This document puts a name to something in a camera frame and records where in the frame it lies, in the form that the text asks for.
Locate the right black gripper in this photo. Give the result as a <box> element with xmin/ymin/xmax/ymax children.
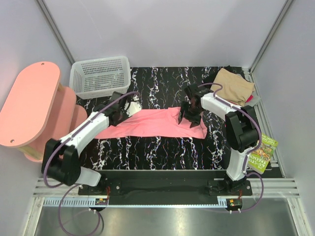
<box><xmin>178</xmin><ymin>101</ymin><xmax>203</xmax><ymax>128</ymax></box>

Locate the pink t-shirt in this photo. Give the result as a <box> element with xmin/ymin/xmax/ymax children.
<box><xmin>95</xmin><ymin>107</ymin><xmax>207</xmax><ymax>139</ymax></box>

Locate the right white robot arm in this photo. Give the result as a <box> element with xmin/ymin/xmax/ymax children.
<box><xmin>178</xmin><ymin>91</ymin><xmax>262</xmax><ymax>195</ymax></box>

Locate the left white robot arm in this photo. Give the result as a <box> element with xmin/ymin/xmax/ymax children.
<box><xmin>41</xmin><ymin>102</ymin><xmax>132</xmax><ymax>195</ymax></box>

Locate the white plastic mesh basket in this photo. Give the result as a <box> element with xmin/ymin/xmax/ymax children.
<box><xmin>69</xmin><ymin>56</ymin><xmax>131</xmax><ymax>99</ymax></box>

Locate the tan folded t-shirt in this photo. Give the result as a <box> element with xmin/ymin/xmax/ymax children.
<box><xmin>214</xmin><ymin>68</ymin><xmax>254</xmax><ymax>106</ymax></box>

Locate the magenta folded t-shirt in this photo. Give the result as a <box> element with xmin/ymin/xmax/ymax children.
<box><xmin>231</xmin><ymin>95</ymin><xmax>254</xmax><ymax>106</ymax></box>

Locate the black folded t-shirt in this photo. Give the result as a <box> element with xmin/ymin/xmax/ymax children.
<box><xmin>202</xmin><ymin>64</ymin><xmax>237</xmax><ymax>87</ymax></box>

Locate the grey folded t-shirt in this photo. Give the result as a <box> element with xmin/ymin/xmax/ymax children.
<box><xmin>245</xmin><ymin>94</ymin><xmax>261</xmax><ymax>107</ymax></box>

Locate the pink three-tier shelf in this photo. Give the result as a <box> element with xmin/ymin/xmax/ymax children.
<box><xmin>0</xmin><ymin>61</ymin><xmax>87</xmax><ymax>163</ymax></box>

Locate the green treehouse book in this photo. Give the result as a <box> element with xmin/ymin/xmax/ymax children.
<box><xmin>248</xmin><ymin>134</ymin><xmax>279</xmax><ymax>174</ymax></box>

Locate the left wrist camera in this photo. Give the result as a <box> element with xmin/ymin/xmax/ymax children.
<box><xmin>109</xmin><ymin>91</ymin><xmax>142</xmax><ymax>117</ymax></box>

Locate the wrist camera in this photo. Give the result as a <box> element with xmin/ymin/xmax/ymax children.
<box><xmin>184</xmin><ymin>84</ymin><xmax>213</xmax><ymax>101</ymax></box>
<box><xmin>109</xmin><ymin>91</ymin><xmax>142</xmax><ymax>117</ymax></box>

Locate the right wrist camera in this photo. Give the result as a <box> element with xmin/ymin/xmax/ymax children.
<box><xmin>184</xmin><ymin>84</ymin><xmax>213</xmax><ymax>101</ymax></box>

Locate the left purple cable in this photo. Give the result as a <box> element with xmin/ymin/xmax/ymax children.
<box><xmin>43</xmin><ymin>91</ymin><xmax>141</xmax><ymax>236</ymax></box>

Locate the purple cable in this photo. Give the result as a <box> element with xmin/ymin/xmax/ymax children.
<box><xmin>196</xmin><ymin>83</ymin><xmax>264</xmax><ymax>214</ymax></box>
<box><xmin>43</xmin><ymin>91</ymin><xmax>141</xmax><ymax>236</ymax></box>

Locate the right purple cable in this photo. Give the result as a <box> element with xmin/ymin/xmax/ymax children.
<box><xmin>196</xmin><ymin>83</ymin><xmax>264</xmax><ymax>214</ymax></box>

